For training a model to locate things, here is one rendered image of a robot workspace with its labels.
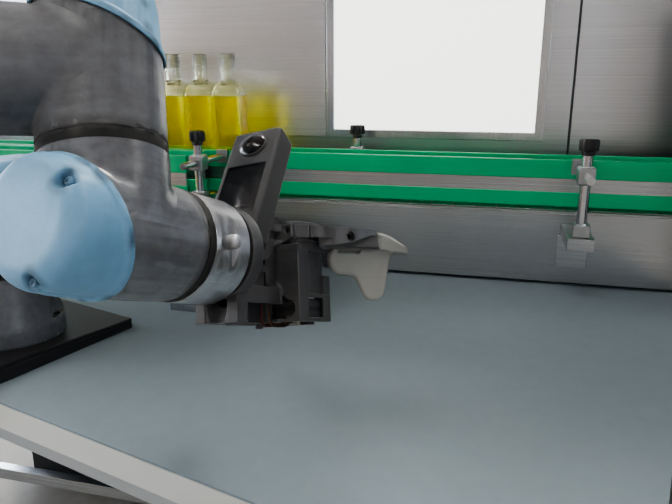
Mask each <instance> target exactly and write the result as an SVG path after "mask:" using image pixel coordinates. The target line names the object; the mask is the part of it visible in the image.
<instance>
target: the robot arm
mask: <svg viewBox="0 0 672 504"><path fill-rule="evenodd" d="M165 69H166V56H165V52H164V50H163V48H162V42H161V33H160V24H159V15H158V10H157V6H156V2H155V0H26V3H23V2H11V1H0V136H33V139H34V152H32V153H28V154H12V155H2V156H0V351H8V350H14V349H20V348H25V347H29V346H33V345H36V344H40V343H42V342H45V341H48V340H50V339H52V338H54V337H56V336H58V335H59V334H61V333H62V332H63V331H64V330H65V328H66V311H65V308H64V305H63V303H62V301H61V298H60V297H63V298H71V299H74V300H78V301H82V302H101V301H105V300H120V301H143V302H162V303H179V304H196V325H226V326H255V329H263V327H277V328H279V327H286V326H297V325H314V322H331V312H330V281H329V276H322V257H321V255H319V254H320V247H321V248H322V249H328V250H329V252H328V254H327V264H328V267H329V269H330V270H331V271H332V272H333V273H335V274H337V275H347V276H351V277H353V278H354V279H355V281H356V283H357V285H358V287H359V289H360V291H361V293H362V295H363V296H364V298H366V299H367V300H371V301H375V300H378V299H380V298H381V297H382V295H383V293H384V289H385V284H386V278H387V272H388V266H389V260H390V256H391V255H408V250H407V247H405V246H404V245H402V244H401V243H400V242H398V241H397V240H395V239H394V238H392V237H390V236H388V235H385V234H382V233H378V232H376V231H372V230H366V229H360V228H354V227H342V226H319V225H318V224H316V223H311V222H304V221H284V222H280V220H279V219H278V218H277V217H274V214H275V210H276V206H277V203H278V199H279V195H280V191H281V187H282V183H283V179H284V175H285V171H286V168H287V164H288V160H289V156H290V152H291V148H292V145H291V143H290V141H289V139H288V137H287V136H286V134H285V132H284V131H283V129H282V128H280V127H277V128H272V129H267V130H263V131H258V132H253V133H248V134H243V135H239V136H237V137H236V139H235V141H234V144H233V147H232V150H231V153H230V156H229V159H228V162H227V165H226V168H225V172H224V175H223V178H222V181H221V184H220V187H219V190H218V193H217V196H216V199H213V198H210V197H206V196H203V195H199V194H196V193H192V192H189V191H186V190H184V189H181V188H177V187H174V186H171V170H170V157H169V147H168V131H167V115H166V99H165V83H164V71H165ZM350 252H355V253H356V254H343V253H350ZM308 297H313V298H314V299H309V298H308Z"/></svg>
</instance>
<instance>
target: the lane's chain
mask: <svg viewBox="0 0 672 504"><path fill-rule="evenodd" d="M279 197H286V198H307V199H328V200H350V201H371V202H393V203H414V204H431V203H432V204H436V205H452V204H453V205H457V206H474V203H467V202H454V203H453V202H445V201H433V202H432V201H423V200H401V199H379V198H357V197H335V196H313V195H291V194H280V195H279ZM475 206H479V207H496V204H489V203H475ZM497 207H500V208H518V205H511V204H497ZM519 208H522V209H543V210H565V211H577V207H556V206H541V207H540V206H533V205H519ZM588 212H608V213H629V214H651V215H672V212H666V211H644V210H622V209H600V208H588Z"/></svg>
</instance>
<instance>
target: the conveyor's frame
mask: <svg viewBox="0 0 672 504"><path fill-rule="evenodd" d="M576 215H577V211H565V210H543V209H522V208H519V205H518V208H500V207H497V204H496V207H479V206H475V203H474V206H457V205H453V204H452V205H436V204H432V203H431V204H414V203H393V202H371V201H350V200H328V199H307V198H286V197H279V199H278V203H277V206H276V210H275V214H274V217H277V218H278V219H279V220H280V222H284V221H304V222H311V223H316V224H318V225H319V226H342V227H354V228H360V229H366V230H372V231H376V232H378V233H382V234H385V235H388V236H390V237H392V238H394V239H395V240H397V241H398V242H400V243H401V244H402V245H404V246H405V247H407V250H408V255H391V256H390V260H389V266H388V270H399V271H413V272H427V273H441V274H455V275H469V276H483V277H496V278H510V279H524V280H538V281H552V282H566V283H580V284H594V285H608V286H622V287H636V288H650V289H663V290H672V215H651V214H629V213H608V212H588V216H587V223H589V225H590V226H591V230H590V233H591V235H592V236H593V238H594V240H595V246H594V252H593V253H588V252H586V259H585V268H572V267H557V266H555V259H556V248H557V238H558V235H560V233H561V224H571V223H572V222H576Z"/></svg>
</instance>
